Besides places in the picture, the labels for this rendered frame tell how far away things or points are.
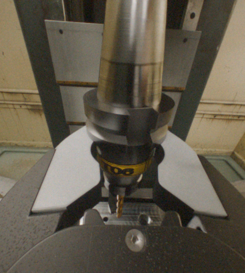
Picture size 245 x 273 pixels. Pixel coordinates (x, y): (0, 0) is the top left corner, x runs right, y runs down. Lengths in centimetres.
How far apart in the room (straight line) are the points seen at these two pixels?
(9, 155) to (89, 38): 116
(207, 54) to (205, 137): 79
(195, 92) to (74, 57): 48
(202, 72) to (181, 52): 14
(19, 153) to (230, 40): 164
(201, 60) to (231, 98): 63
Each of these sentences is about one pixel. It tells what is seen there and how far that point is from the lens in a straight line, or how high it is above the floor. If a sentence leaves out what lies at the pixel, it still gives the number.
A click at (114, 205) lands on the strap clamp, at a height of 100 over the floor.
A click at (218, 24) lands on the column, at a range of 65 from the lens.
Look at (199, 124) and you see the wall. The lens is 120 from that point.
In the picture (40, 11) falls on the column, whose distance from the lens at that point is 63.
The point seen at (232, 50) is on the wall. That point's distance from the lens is 112.
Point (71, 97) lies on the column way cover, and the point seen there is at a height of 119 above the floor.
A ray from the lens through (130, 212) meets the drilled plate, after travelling 41.
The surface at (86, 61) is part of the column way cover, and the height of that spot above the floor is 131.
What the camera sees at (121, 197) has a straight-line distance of 17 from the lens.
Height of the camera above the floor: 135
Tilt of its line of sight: 32 degrees down
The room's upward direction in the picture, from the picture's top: 4 degrees clockwise
